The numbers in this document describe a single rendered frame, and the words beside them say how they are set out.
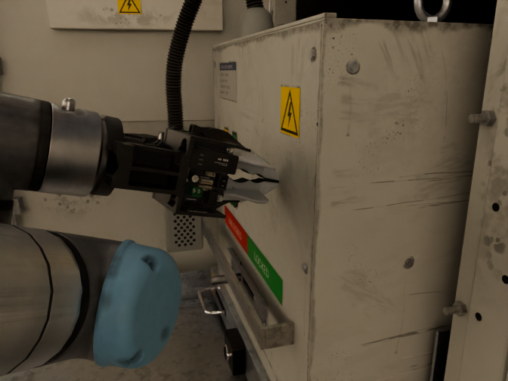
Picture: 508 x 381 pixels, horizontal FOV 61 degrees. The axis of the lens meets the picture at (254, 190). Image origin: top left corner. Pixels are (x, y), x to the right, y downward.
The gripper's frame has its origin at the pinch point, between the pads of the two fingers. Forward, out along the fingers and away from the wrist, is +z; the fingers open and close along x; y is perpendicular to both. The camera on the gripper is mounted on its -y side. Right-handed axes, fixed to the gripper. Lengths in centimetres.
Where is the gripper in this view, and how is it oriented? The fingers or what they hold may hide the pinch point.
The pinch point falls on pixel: (266, 178)
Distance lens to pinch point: 50.8
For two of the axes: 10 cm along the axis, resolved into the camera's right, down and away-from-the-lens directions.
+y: 5.2, 2.3, -8.2
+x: 2.2, -9.7, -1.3
